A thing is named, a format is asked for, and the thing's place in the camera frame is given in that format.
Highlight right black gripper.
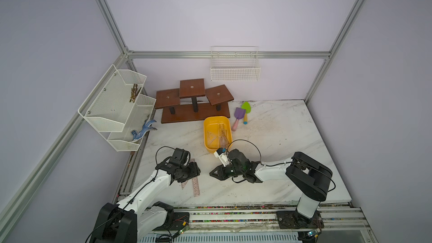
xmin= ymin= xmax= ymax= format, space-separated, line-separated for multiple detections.
xmin=209 ymin=163 xmax=244 ymax=180

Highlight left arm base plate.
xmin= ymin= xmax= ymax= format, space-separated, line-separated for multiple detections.
xmin=152 ymin=212 xmax=190 ymax=231

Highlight green yellow toy shovel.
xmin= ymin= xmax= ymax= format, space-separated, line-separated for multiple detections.
xmin=241 ymin=101 xmax=252 ymax=124

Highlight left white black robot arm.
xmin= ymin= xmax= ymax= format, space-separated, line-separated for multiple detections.
xmin=85 ymin=148 xmax=200 ymax=243

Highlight brass screws bundle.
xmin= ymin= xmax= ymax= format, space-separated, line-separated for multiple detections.
xmin=129 ymin=83 xmax=142 ymax=102

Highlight brown wooden stepped stand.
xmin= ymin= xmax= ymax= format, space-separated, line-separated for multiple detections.
xmin=154 ymin=78 xmax=234 ymax=124

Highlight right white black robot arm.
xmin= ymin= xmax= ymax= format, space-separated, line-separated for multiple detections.
xmin=209 ymin=148 xmax=334 ymax=221

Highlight yellow plastic storage box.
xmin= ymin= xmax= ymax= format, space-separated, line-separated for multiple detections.
xmin=204 ymin=116 xmax=233 ymax=154

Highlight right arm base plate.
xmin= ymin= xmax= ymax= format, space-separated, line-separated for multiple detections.
xmin=276 ymin=210 xmax=324 ymax=229

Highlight pink triangle ruler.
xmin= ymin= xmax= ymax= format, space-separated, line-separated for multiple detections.
xmin=181 ymin=181 xmax=188 ymax=190
xmin=219 ymin=130 xmax=230 ymax=149

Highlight purple pink toy shovel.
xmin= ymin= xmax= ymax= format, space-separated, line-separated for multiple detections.
xmin=231 ymin=108 xmax=246 ymax=132

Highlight clear blue triangle ruler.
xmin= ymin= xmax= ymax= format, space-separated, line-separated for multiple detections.
xmin=205 ymin=131 xmax=219 ymax=147

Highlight pink long straight ruler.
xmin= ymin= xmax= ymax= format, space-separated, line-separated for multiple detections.
xmin=192 ymin=168 xmax=200 ymax=197

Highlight white mesh two-tier shelf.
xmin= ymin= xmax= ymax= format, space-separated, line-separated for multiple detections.
xmin=78 ymin=65 xmax=156 ymax=152

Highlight white wire wall basket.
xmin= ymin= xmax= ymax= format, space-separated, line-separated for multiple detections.
xmin=210 ymin=46 xmax=261 ymax=82

